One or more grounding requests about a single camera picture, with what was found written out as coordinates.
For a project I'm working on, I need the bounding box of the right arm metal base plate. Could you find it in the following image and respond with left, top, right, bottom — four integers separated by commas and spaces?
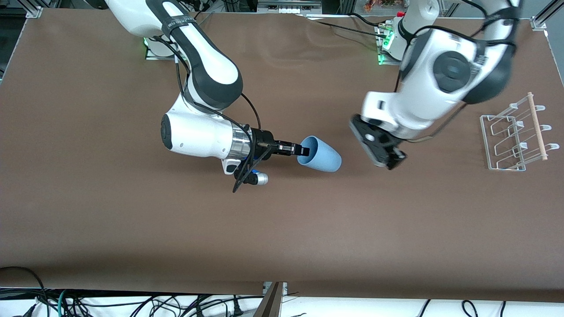
145, 37, 177, 60

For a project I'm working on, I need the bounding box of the orange red clutter object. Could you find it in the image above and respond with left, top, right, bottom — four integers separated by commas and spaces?
364, 0, 408, 11

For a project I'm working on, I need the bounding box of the aluminium frame post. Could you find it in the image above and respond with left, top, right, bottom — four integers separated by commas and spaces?
530, 0, 557, 32
24, 0, 45, 19

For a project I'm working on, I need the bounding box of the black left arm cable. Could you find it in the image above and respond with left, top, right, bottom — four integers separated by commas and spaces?
394, 0, 520, 144

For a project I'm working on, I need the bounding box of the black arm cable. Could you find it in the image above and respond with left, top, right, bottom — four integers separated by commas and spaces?
150, 35, 274, 193
394, 0, 520, 144

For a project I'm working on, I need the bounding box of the grey power strip box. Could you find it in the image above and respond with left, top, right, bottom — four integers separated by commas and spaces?
257, 0, 323, 15

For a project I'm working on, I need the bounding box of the blue plastic cup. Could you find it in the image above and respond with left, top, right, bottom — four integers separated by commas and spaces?
297, 135, 342, 173

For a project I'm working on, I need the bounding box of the long black table cable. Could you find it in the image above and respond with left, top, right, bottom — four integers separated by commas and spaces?
304, 15, 388, 38

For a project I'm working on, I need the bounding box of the thick black floor cable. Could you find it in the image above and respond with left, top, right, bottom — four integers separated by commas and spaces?
0, 266, 47, 305

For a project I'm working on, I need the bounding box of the short black table cable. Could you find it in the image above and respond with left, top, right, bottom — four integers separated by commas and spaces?
350, 12, 386, 28

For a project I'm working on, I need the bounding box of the brown table cover sheet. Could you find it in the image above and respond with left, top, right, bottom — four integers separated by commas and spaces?
0, 8, 564, 303

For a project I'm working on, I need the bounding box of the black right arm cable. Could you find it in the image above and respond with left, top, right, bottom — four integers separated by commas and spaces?
150, 35, 274, 193

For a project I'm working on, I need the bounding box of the dark diagonal metal bar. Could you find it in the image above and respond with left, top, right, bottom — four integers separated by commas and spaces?
255, 282, 282, 317

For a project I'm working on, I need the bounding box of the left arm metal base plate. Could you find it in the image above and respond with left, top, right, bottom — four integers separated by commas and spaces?
377, 24, 404, 66

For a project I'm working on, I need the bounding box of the white wire cup rack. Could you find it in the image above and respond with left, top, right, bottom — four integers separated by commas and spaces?
479, 92, 560, 172

